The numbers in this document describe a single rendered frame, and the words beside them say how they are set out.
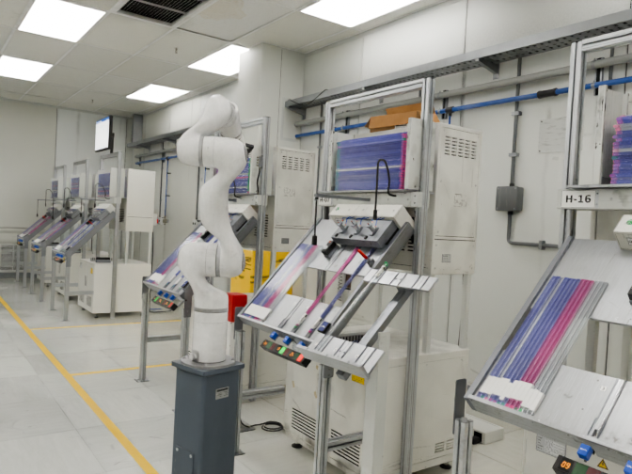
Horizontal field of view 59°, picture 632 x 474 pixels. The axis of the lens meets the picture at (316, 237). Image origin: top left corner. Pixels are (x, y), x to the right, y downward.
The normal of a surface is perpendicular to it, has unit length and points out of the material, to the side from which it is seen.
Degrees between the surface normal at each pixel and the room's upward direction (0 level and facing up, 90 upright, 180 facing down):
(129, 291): 90
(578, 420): 44
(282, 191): 90
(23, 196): 90
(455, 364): 90
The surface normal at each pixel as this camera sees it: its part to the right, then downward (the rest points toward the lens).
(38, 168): 0.58, 0.05
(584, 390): -0.53, -0.73
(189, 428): -0.65, -0.02
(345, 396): -0.81, -0.03
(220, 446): 0.76, 0.06
